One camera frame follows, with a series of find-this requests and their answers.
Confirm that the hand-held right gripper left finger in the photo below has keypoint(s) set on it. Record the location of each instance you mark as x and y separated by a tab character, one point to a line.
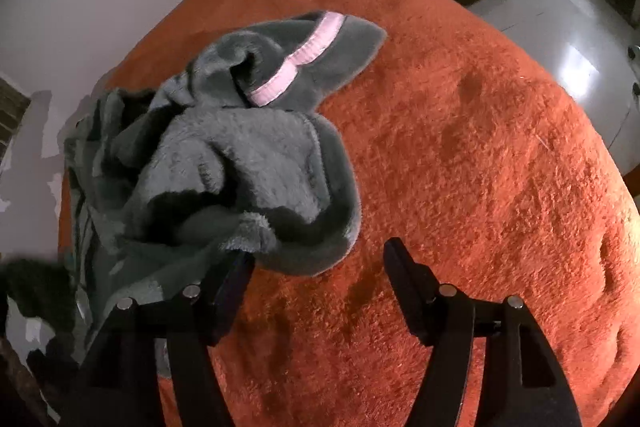
230	302

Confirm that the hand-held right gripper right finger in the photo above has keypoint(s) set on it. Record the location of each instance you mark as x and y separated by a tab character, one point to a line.
405	277

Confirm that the grey fleece jacket pink trim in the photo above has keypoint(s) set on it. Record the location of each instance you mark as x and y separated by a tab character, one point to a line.
225	157

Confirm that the orange fleece blanket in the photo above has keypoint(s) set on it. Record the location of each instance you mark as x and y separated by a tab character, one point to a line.
475	157

